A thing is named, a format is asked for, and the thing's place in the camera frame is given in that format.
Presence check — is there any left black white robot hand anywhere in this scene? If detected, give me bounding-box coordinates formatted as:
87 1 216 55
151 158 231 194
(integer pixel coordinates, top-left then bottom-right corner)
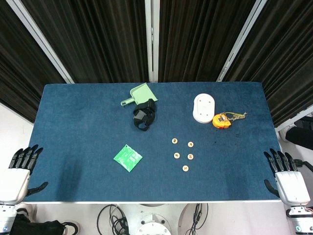
0 144 49 206

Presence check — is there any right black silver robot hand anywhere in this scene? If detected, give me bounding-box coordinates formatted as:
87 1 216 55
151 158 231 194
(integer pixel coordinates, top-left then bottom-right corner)
263 148 312 206

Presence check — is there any black chair caster leg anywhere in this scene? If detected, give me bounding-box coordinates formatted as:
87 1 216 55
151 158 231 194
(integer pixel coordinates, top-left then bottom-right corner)
294 159 313 170

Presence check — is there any black trouser leg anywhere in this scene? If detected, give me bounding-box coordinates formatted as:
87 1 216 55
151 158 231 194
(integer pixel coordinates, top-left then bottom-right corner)
286 127 313 150
11 212 67 235

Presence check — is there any dark grated box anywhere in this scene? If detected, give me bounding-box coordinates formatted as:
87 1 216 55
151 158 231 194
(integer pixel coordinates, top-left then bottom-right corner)
294 116 313 130

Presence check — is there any white and black sneaker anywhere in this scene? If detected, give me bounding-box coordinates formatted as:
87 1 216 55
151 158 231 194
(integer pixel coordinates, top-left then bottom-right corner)
60 221 80 235

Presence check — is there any blue felt table cover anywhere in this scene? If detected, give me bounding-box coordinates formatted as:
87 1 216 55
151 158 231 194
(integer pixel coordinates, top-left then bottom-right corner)
23 82 286 204

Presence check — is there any orange tape measure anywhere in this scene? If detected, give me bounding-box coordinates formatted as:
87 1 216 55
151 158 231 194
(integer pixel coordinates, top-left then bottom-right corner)
212 113 232 130

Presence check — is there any green foil sachet packet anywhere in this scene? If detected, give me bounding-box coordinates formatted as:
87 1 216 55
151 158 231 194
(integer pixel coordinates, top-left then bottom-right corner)
113 143 143 173

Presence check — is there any white oval plastic case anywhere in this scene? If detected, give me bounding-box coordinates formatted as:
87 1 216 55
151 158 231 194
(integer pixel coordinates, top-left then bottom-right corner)
192 93 216 124

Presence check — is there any black pleated curtain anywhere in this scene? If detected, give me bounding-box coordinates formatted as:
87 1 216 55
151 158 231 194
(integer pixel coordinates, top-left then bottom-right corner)
0 0 67 123
158 0 257 83
21 0 150 84
224 0 313 128

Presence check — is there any light green plastic dustpan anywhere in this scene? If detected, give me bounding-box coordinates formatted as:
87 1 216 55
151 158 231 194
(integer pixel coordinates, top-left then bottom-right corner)
120 83 158 107

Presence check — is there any white metal frame rail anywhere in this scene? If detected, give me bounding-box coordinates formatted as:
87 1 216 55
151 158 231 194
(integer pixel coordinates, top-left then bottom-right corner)
274 104 313 130

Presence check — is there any olive braided cord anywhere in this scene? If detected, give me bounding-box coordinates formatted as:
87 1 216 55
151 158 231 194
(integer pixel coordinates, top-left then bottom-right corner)
221 111 247 121

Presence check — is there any black cable bundle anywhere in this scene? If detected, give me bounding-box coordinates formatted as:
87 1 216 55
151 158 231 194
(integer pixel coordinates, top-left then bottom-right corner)
97 204 129 235
187 203 209 235

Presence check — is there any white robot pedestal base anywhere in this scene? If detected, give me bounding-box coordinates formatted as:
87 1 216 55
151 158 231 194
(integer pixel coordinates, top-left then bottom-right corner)
119 203 188 235

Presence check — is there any black strap band device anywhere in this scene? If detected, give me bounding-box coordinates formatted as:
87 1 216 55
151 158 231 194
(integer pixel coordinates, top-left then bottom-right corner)
133 98 157 132

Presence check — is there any white metal frame post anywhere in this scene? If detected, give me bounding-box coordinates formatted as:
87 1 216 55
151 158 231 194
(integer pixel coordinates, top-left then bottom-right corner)
216 0 269 83
6 0 75 84
144 0 160 83

